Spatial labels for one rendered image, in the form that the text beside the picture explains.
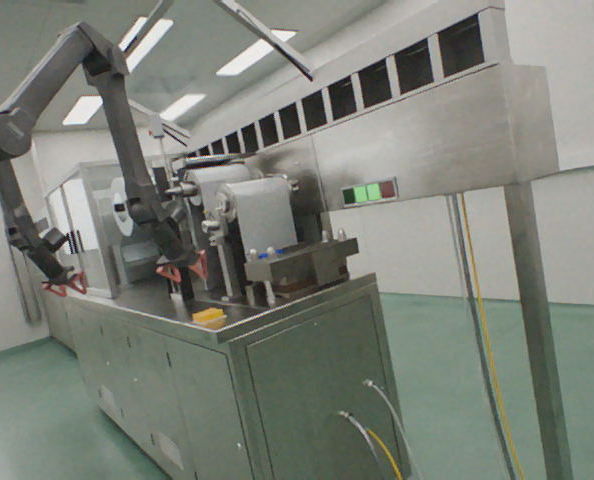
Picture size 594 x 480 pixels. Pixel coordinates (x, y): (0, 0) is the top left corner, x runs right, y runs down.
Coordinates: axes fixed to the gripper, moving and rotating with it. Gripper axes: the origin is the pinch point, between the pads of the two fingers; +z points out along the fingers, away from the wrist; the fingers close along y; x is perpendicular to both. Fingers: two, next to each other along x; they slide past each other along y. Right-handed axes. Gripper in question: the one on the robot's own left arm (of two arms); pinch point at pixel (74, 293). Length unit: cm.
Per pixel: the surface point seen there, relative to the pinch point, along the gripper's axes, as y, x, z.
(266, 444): -63, 25, 46
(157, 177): -15, -49, -13
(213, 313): -51, 2, 13
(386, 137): -105, -49, -7
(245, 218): -52, -36, 5
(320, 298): -77, -15, 28
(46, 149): 417, -367, 35
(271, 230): -56, -40, 15
